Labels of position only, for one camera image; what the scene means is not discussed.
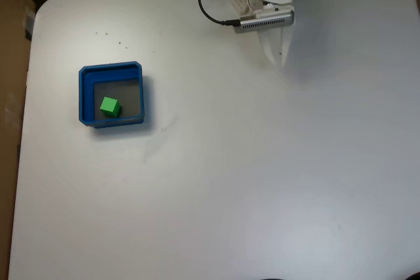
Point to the green cube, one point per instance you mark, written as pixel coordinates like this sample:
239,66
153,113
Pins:
109,105

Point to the brown cardboard box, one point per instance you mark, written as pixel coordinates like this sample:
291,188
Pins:
11,80

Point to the blue open box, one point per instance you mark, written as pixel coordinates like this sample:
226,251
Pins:
86,96

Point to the silver camera box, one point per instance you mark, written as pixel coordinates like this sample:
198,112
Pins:
262,24

